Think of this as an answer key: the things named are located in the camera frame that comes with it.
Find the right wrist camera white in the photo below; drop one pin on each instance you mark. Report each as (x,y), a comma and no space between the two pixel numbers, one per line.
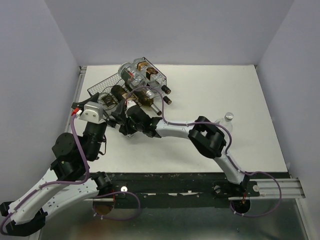
(129,104)

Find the square clear bottle dark cap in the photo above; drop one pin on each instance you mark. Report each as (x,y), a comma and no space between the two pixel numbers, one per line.
(147,69)

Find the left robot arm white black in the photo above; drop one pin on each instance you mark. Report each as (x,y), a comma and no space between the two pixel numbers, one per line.
(68,179)

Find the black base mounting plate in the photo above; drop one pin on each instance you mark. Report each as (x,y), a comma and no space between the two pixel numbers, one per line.
(166,204)

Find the small clear bottle silver cap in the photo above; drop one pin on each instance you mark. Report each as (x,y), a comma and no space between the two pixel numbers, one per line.
(226,121)

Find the clear square bottle black label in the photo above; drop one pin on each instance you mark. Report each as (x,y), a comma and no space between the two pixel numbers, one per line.
(160,84)

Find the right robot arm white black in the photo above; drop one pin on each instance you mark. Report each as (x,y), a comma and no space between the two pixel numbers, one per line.
(210,139)

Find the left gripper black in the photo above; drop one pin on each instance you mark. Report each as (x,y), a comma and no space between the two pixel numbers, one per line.
(121,112)

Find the olive green wine bottle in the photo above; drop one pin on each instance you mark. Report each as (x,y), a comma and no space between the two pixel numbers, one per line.
(147,102)

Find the black wire wine rack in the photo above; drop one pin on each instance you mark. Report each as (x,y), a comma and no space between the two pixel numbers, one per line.
(106,85)

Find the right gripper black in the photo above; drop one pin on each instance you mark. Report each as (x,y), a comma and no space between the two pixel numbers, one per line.
(125,129)

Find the round clear bottle silver cap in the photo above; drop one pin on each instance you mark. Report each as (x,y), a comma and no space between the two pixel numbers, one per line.
(136,81)

